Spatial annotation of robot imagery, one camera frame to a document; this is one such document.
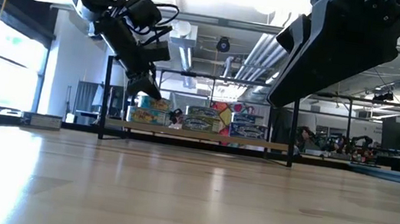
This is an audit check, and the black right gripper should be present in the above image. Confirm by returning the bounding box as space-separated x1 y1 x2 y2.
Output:
266 0 400 124

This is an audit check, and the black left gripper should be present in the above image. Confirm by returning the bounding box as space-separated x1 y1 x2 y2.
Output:
85 12 173 102

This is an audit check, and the gold-lid green label can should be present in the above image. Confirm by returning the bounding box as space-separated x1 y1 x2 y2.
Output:
180 114 223 136

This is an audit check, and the wooden shelf black metal frame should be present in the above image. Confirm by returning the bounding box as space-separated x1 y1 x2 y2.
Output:
96 55 305 168

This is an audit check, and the silver-lid blue label can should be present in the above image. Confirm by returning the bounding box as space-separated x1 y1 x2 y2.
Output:
228 121 269 143
231 112 265 127

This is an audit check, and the white ceiling pipes bundle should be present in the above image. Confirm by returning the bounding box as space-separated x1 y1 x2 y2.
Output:
233 29 294 89

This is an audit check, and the dark grey cabinet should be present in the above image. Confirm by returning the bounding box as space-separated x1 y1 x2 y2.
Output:
73 80 137 123

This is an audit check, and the white ceiling box unit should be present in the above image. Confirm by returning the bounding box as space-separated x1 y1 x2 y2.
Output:
167 19 200 50

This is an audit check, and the black spotlight fixture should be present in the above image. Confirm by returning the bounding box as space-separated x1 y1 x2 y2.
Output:
372 89 396 104

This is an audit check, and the colourful geometric panel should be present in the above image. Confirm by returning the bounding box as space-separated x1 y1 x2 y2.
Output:
205 98 248 149

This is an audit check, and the black hanging round device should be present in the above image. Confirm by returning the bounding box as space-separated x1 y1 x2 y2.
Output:
214 35 233 54

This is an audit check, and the grey overhead beam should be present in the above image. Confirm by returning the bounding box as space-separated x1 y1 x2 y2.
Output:
157 8 400 54

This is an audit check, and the cluttered workbench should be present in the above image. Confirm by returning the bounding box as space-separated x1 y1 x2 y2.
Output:
294 125 400 173

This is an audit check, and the large bright window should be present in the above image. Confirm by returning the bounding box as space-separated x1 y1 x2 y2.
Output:
0 12 55 115

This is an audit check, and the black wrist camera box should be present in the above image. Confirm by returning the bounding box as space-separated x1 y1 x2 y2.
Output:
147 38 174 66

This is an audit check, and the black metal frame structure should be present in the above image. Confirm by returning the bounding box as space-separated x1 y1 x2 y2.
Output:
119 62 400 170

